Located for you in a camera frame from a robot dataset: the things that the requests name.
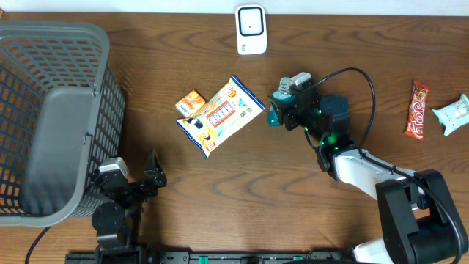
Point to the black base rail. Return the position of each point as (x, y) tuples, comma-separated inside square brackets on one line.
[(213, 258)]

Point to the small orange snack packet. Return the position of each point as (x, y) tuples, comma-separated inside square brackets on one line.
[(190, 104)]

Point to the white barcode scanner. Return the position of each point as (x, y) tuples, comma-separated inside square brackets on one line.
[(251, 29)]

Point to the red brown chocolate bar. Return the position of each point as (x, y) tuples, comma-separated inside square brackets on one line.
[(416, 112)]

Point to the yellow snack bag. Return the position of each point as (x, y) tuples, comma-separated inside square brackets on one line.
[(230, 109)]

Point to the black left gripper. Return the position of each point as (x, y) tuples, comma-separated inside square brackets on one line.
[(154, 172)]

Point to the teal wet wipes pack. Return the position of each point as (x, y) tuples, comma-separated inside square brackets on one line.
[(454, 115)]

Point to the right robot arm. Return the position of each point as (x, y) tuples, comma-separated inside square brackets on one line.
[(419, 220)]

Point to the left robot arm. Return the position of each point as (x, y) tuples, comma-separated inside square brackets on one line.
[(117, 221)]

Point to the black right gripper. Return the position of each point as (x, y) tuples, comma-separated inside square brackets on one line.
[(286, 111)]

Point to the teal mouthwash bottle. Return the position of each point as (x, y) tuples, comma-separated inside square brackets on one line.
[(280, 103)]

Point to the grey plastic shopping basket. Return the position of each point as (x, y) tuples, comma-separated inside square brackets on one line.
[(62, 113)]

